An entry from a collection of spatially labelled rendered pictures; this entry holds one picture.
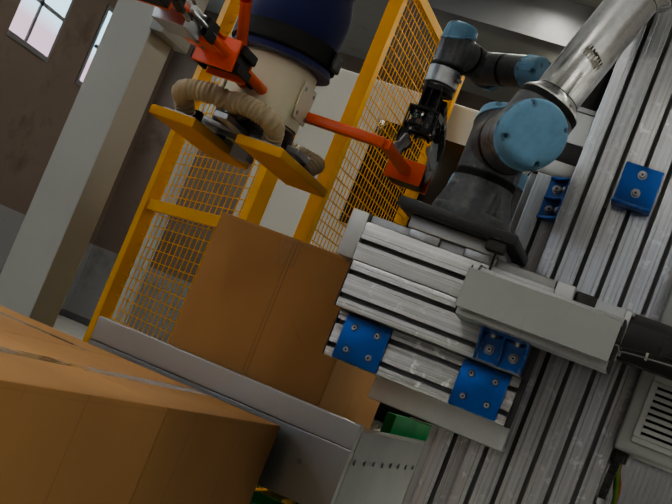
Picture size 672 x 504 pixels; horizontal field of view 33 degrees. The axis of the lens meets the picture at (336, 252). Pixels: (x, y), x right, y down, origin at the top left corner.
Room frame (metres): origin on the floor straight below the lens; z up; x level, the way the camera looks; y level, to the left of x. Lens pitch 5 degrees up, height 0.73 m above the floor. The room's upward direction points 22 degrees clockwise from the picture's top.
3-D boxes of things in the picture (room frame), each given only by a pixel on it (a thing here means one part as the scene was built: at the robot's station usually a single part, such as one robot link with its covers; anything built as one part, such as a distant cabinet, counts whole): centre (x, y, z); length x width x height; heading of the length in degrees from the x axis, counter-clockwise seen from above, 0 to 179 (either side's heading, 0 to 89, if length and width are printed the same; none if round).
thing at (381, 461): (3.66, -0.55, 0.50); 2.31 x 0.05 x 0.19; 161
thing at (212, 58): (2.07, 0.32, 1.16); 0.10 x 0.08 x 0.06; 73
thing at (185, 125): (2.33, 0.34, 1.05); 0.34 x 0.10 x 0.05; 163
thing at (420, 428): (4.01, -0.61, 0.60); 1.60 x 0.11 x 0.09; 161
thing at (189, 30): (1.86, 0.38, 1.15); 0.07 x 0.07 x 0.04; 73
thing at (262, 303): (2.95, 0.01, 0.75); 0.60 x 0.40 x 0.40; 163
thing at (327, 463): (2.65, 0.13, 0.47); 0.70 x 0.03 x 0.15; 71
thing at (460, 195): (2.09, -0.21, 1.09); 0.15 x 0.15 x 0.10
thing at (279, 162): (2.28, 0.16, 1.06); 0.34 x 0.10 x 0.05; 163
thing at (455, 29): (2.50, -0.08, 1.46); 0.09 x 0.08 x 0.11; 132
